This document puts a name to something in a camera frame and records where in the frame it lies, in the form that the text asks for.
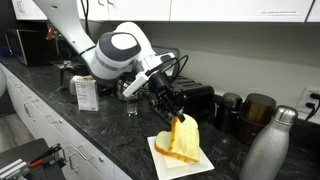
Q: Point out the steel coffee carafe front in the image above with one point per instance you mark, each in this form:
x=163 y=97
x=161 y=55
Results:
x=75 y=81

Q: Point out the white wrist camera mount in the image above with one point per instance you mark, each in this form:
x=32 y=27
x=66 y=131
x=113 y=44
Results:
x=136 y=81

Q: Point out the white square plate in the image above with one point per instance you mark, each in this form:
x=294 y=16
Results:
x=168 y=168

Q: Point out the steel coffee carafe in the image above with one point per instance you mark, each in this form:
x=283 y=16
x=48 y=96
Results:
x=75 y=81
x=121 y=86

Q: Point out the black orange clamp near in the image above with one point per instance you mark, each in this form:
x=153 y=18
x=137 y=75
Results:
x=49 y=155

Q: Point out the bread slice from toaster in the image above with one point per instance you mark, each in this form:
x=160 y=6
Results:
x=185 y=138

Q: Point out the dark brown canister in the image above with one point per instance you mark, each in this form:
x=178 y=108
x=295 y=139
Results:
x=254 y=115

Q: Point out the black cart top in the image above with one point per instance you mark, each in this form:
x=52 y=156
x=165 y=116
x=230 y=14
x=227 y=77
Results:
x=28 y=152

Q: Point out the wall power outlet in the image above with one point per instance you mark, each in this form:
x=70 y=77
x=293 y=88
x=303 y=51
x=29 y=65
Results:
x=306 y=98

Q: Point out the black steel travel mug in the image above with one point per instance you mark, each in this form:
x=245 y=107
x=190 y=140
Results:
x=228 y=112

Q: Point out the chrome black toaster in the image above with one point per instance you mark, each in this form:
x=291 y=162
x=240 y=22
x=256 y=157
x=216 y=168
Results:
x=198 y=100

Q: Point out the aluminium extrusion rails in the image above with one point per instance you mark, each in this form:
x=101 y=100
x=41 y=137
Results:
x=17 y=170

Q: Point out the black microwave oven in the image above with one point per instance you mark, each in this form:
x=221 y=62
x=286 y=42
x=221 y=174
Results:
x=30 y=47

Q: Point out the silver metal water bottle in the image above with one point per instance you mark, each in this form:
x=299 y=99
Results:
x=269 y=149

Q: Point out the steel coffee carafe rear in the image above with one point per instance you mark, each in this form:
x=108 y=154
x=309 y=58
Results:
x=121 y=86

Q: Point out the commercial coffee brewer machine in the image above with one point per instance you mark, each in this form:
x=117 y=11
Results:
x=70 y=64

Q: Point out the bread slice on plate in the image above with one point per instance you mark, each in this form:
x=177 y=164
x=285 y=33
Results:
x=162 y=143

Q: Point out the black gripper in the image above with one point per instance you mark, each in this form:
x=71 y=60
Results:
x=169 y=100

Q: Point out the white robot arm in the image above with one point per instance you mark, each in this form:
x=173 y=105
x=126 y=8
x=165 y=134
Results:
x=123 y=50

